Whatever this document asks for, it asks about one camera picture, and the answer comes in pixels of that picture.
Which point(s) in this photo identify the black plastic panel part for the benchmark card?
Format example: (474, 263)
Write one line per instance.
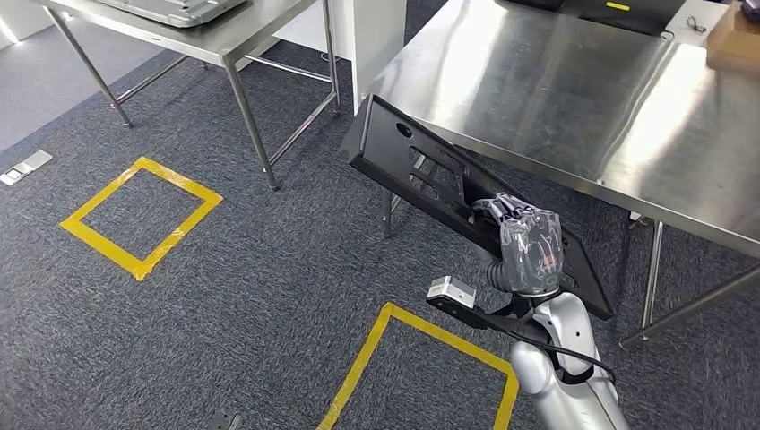
(380, 136)

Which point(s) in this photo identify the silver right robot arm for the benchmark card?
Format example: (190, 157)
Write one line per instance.
(564, 386)

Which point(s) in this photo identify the stainless steel workbench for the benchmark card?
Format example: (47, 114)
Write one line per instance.
(564, 89)

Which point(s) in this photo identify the white cabinet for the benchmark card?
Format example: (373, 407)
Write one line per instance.
(374, 41)

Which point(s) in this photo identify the stainless steel table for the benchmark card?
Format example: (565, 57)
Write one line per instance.
(237, 41)

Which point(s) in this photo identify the yellow floor tape square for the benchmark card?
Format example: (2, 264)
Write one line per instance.
(101, 243)

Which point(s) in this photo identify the grey metal tray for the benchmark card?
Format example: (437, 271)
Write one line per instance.
(178, 12)

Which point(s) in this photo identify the grey floor socket plate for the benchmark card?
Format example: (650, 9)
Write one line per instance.
(26, 167)

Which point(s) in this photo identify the cardboard box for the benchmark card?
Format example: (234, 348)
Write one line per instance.
(736, 47)

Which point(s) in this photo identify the dark metal tool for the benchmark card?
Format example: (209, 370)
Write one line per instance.
(753, 9)

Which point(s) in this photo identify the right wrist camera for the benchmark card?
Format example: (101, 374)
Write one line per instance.
(451, 288)

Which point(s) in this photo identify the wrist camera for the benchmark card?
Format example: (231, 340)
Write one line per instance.
(224, 420)
(451, 288)

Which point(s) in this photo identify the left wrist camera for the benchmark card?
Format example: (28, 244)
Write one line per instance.
(224, 420)

